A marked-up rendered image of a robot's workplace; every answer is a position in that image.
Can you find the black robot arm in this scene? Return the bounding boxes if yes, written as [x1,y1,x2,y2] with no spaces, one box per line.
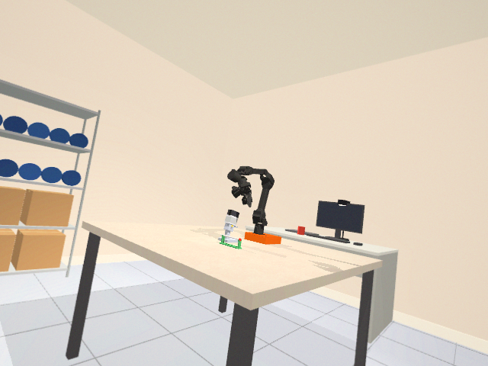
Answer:
[227,166,275,235]

